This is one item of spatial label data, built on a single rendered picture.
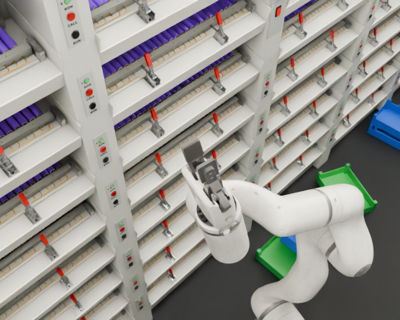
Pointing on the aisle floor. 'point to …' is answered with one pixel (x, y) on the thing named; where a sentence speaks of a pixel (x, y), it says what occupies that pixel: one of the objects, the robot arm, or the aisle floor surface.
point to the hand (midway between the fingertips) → (199, 159)
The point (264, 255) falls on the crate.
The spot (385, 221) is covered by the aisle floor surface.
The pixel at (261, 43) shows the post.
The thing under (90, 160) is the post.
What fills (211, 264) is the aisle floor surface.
